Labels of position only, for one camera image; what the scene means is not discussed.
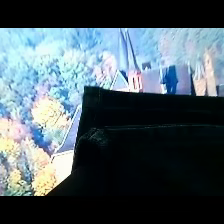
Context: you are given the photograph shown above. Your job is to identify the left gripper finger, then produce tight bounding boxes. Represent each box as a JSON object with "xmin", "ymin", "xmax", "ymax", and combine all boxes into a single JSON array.
[{"xmin": 46, "ymin": 166, "xmax": 109, "ymax": 197}]

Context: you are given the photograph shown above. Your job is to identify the dark blue jeans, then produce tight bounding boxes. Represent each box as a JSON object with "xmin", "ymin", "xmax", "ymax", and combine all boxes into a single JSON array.
[{"xmin": 68, "ymin": 85, "xmax": 224, "ymax": 197}]

